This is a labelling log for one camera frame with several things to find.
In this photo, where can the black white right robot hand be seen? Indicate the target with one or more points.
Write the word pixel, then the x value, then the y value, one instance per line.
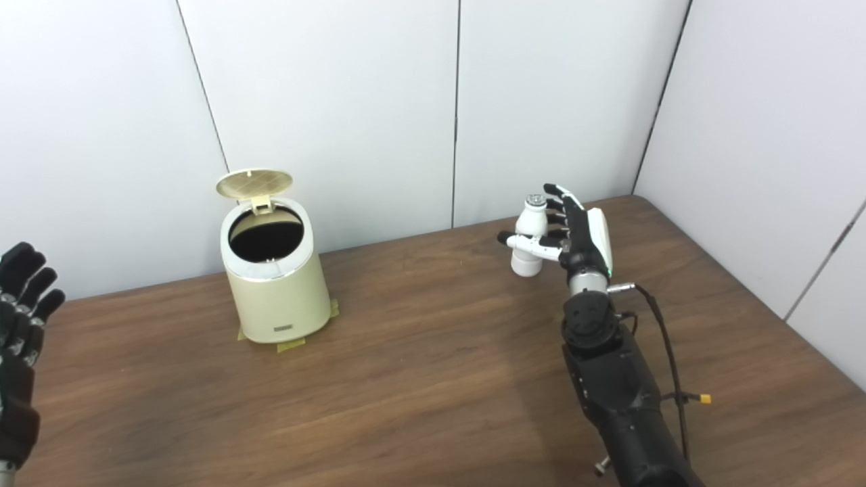
pixel 585 250

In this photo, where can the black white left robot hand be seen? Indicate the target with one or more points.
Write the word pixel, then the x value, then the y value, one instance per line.
pixel 17 379

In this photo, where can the small white plastic bottle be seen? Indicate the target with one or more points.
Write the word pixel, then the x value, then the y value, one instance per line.
pixel 531 220

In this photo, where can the cream round bin lid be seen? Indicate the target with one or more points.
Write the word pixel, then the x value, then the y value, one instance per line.
pixel 254 182

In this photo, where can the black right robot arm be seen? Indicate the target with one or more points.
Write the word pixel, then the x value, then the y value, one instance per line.
pixel 622 399

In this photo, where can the cream-colored round bin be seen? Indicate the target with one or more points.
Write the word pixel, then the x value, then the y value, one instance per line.
pixel 281 297

